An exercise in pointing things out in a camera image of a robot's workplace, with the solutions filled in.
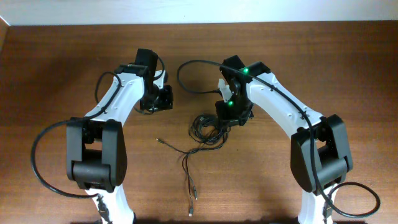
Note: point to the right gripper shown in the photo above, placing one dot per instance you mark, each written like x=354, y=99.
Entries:
x=222, y=114

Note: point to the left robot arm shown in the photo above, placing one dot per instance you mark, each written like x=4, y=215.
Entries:
x=96, y=151

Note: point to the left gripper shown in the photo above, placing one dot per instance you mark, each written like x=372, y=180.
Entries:
x=166, y=103

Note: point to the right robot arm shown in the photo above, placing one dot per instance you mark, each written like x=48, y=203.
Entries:
x=320, y=157

